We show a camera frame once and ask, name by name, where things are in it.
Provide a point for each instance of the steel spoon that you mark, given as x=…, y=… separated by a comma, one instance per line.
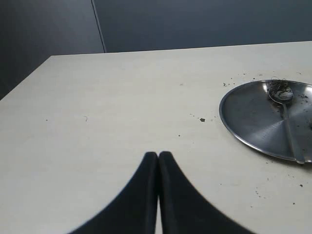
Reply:
x=280, y=93

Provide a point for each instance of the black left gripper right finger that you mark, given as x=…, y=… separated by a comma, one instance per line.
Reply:
x=184, y=210

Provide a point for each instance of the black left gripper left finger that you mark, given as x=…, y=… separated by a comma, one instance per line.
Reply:
x=134, y=209

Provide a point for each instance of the round steel plate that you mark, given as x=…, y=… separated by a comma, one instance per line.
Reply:
x=253, y=118

